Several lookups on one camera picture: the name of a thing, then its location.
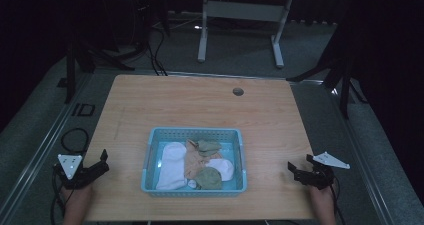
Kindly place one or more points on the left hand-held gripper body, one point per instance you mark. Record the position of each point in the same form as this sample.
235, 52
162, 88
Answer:
70, 165

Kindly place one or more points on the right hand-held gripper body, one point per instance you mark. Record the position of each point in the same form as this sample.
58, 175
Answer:
318, 176

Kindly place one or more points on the person's right hand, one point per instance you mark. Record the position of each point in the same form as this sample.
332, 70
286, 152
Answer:
320, 195

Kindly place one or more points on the person's left hand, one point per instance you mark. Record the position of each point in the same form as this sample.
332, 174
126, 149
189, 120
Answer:
78, 193

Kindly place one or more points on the long white sock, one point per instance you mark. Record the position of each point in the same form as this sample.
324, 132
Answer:
171, 166

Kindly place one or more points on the short white sock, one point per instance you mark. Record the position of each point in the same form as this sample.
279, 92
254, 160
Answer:
222, 168

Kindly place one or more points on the black metal stand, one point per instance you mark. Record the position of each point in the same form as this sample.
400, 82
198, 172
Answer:
345, 85
70, 71

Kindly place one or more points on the rounded green sock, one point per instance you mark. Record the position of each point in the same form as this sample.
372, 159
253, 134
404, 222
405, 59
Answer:
210, 179

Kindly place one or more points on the crumpled green sock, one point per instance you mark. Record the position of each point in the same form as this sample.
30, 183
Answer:
208, 147

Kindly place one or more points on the light blue plastic basket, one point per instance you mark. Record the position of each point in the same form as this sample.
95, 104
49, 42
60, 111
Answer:
193, 133

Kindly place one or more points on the small white cloth piece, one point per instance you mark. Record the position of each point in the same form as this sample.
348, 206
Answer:
192, 184

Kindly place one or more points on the grey table grommet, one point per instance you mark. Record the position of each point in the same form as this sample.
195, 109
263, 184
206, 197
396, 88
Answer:
238, 91

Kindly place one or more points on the metal floor rail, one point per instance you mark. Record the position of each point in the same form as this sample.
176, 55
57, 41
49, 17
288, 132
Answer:
43, 141
363, 165

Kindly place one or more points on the white desk frame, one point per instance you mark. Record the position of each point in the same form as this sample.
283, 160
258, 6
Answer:
243, 11

